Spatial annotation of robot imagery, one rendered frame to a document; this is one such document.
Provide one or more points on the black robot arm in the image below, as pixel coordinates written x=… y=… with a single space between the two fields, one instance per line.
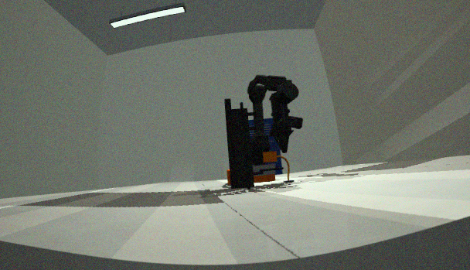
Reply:
x=286 y=93

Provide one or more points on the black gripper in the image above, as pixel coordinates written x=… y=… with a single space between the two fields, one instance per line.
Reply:
x=281 y=128

